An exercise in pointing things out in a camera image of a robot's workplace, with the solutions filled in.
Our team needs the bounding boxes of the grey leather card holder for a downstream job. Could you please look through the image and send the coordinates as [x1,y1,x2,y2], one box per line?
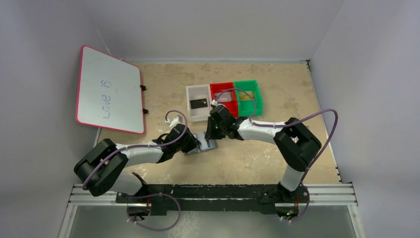
[184,131,218,156]

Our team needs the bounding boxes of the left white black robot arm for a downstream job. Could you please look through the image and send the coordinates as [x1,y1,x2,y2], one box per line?
[74,124,201,196]

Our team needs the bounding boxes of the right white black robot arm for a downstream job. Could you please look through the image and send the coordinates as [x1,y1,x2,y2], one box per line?
[205,105,321,192]

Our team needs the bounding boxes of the silver pink credit card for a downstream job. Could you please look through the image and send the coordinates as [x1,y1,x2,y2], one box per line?
[213,92,232,103]

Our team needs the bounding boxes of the black credit card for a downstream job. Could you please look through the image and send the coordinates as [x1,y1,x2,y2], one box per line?
[190,98,208,110]

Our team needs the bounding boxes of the gold credit card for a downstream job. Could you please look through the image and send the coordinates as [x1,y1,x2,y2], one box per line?
[239,91,254,101]

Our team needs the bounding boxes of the red plastic bin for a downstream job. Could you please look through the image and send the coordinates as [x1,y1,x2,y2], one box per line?
[210,82,239,118]

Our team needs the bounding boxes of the green plastic bin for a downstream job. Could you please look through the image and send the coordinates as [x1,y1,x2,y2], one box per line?
[233,80,263,117]

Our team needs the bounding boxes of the white plastic bin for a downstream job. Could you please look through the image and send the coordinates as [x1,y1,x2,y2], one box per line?
[186,84,211,122]

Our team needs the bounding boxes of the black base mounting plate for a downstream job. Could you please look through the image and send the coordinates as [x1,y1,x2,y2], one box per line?
[116,184,309,218]

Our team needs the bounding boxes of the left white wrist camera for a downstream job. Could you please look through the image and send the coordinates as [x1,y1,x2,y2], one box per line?
[166,115,183,129]

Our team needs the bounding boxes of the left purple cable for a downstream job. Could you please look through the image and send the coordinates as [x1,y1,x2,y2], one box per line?
[82,110,188,191]

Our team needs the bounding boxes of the purple cable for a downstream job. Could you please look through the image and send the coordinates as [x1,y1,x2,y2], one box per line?
[211,88,339,184]
[82,110,188,191]

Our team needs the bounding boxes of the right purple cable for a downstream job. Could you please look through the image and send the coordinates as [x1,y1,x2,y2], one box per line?
[211,88,339,184]

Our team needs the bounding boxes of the white board with pink frame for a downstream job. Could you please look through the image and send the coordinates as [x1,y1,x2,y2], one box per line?
[75,46,146,134]

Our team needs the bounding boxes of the aluminium frame rail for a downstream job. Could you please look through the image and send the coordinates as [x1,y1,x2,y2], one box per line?
[68,184,358,207]

